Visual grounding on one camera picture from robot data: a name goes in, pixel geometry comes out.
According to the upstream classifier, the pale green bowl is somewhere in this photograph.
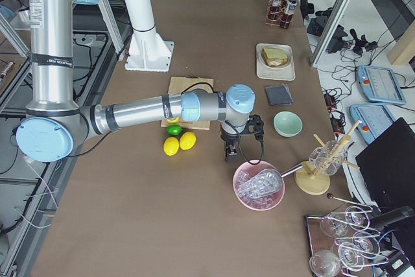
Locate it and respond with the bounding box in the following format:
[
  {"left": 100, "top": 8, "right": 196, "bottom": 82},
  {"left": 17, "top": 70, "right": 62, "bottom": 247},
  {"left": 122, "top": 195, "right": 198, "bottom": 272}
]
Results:
[{"left": 273, "top": 111, "right": 303, "bottom": 138}]

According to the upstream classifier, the bamboo cutting board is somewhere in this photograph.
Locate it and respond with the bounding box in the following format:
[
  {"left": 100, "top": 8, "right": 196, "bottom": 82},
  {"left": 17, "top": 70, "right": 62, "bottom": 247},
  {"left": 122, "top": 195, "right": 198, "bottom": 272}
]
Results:
[{"left": 168, "top": 77, "right": 214, "bottom": 130}]

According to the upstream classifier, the right tea bottle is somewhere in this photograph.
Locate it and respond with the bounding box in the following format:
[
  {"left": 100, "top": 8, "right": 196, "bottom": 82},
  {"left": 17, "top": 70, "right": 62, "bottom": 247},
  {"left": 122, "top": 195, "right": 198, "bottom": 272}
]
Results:
[{"left": 268, "top": 0, "right": 282, "bottom": 21}]

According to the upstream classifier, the teach pendant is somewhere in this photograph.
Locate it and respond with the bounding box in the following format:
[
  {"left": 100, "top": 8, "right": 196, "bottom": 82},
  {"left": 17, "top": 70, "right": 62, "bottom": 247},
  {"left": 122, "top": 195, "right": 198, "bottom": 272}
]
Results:
[
  {"left": 357, "top": 66, "right": 406, "bottom": 105},
  {"left": 349, "top": 103, "right": 396, "bottom": 144}
]

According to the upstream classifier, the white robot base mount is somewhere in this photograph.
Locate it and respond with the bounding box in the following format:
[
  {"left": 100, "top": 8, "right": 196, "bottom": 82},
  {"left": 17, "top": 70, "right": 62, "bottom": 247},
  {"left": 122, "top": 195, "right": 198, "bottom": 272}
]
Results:
[{"left": 124, "top": 0, "right": 174, "bottom": 73}]

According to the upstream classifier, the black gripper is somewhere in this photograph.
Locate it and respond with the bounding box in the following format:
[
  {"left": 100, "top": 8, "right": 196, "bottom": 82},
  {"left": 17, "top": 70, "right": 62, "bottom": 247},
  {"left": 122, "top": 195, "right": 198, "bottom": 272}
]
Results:
[{"left": 220, "top": 115, "right": 264, "bottom": 162}]

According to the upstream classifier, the copper wire bottle rack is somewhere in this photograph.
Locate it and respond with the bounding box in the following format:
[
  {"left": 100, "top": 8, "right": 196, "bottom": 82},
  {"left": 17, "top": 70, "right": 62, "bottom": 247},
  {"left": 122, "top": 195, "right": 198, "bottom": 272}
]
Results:
[{"left": 265, "top": 0, "right": 298, "bottom": 29}]

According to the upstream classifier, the front tea bottle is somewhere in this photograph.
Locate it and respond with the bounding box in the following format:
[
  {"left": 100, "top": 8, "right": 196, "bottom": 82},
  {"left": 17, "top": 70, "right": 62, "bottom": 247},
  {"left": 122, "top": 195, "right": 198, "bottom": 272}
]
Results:
[{"left": 279, "top": 0, "right": 298, "bottom": 29}]

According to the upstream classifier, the upper whole lemon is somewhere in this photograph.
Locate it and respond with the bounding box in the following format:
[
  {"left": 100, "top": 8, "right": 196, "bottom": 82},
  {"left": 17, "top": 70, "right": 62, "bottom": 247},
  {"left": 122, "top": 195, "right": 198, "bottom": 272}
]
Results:
[{"left": 179, "top": 132, "right": 196, "bottom": 151}]

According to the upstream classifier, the cream rabbit serving tray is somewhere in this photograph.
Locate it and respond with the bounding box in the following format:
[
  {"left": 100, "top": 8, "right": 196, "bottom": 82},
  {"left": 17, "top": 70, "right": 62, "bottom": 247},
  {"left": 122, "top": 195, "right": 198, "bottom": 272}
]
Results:
[{"left": 256, "top": 43, "right": 296, "bottom": 81}]

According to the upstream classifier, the fried egg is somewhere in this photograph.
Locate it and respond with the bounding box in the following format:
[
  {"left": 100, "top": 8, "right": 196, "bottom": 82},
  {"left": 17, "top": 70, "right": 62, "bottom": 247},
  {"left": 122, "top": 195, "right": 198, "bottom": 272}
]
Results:
[{"left": 271, "top": 60, "right": 285, "bottom": 66}]

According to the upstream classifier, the pink ice bowl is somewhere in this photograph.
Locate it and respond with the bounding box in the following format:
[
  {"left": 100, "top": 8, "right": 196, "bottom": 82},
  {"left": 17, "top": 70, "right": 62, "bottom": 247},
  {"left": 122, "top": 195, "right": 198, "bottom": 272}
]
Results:
[{"left": 233, "top": 161, "right": 285, "bottom": 211}]

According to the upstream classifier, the near teach pendant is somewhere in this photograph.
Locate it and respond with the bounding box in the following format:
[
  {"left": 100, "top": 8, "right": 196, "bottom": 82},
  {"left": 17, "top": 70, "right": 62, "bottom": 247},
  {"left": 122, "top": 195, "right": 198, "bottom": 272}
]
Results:
[{"left": 349, "top": 103, "right": 396, "bottom": 144}]

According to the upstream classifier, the whole lemon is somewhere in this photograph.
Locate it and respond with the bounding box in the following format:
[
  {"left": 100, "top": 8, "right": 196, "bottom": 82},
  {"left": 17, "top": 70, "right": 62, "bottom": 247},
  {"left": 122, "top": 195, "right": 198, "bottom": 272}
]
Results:
[
  {"left": 163, "top": 136, "right": 180, "bottom": 156},
  {"left": 179, "top": 132, "right": 196, "bottom": 151}
]

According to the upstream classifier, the far teach pendant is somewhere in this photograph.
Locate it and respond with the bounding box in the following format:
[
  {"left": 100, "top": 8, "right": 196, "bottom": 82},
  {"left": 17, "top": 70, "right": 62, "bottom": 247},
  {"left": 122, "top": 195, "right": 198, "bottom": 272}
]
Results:
[{"left": 357, "top": 66, "right": 406, "bottom": 105}]

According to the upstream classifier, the black laptop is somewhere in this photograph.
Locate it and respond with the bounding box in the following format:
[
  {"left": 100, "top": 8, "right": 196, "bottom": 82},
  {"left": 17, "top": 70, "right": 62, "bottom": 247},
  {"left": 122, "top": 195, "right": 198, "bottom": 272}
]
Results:
[{"left": 356, "top": 117, "right": 414, "bottom": 209}]

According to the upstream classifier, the lower whole lemon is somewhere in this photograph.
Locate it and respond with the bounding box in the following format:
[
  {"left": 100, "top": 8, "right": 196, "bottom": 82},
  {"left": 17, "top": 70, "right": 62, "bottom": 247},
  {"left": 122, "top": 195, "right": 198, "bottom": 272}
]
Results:
[{"left": 163, "top": 136, "right": 180, "bottom": 156}]

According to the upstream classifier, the wine glass rack tray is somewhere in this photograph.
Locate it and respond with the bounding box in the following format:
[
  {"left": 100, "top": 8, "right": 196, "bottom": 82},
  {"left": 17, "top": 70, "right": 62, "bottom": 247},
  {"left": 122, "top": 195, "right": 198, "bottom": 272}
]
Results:
[{"left": 305, "top": 204, "right": 388, "bottom": 276}]

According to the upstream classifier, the white round plate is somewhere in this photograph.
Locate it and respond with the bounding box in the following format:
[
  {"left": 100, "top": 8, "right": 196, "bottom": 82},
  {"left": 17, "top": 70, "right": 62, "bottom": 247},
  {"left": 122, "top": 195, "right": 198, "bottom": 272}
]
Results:
[{"left": 261, "top": 47, "right": 289, "bottom": 67}]

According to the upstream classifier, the green lime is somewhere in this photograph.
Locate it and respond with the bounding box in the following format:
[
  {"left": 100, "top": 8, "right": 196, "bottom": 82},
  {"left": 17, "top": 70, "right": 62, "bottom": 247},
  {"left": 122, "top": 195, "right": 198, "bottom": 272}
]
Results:
[{"left": 167, "top": 124, "right": 182, "bottom": 136}]

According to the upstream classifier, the bread slice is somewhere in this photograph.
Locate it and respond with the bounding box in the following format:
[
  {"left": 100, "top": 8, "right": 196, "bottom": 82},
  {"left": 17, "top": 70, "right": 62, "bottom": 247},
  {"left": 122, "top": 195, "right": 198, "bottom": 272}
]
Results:
[
  {"left": 261, "top": 54, "right": 289, "bottom": 67},
  {"left": 261, "top": 47, "right": 288, "bottom": 62}
]

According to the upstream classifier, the grey folded cloth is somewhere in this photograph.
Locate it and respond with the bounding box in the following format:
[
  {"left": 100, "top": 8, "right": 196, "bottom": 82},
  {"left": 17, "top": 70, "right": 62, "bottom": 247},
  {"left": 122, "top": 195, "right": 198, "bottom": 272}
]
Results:
[{"left": 265, "top": 84, "right": 294, "bottom": 106}]

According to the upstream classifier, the wooden cup stand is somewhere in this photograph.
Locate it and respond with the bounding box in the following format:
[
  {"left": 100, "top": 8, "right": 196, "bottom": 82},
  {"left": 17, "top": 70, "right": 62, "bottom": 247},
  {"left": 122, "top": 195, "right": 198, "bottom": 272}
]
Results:
[{"left": 294, "top": 120, "right": 362, "bottom": 195}]

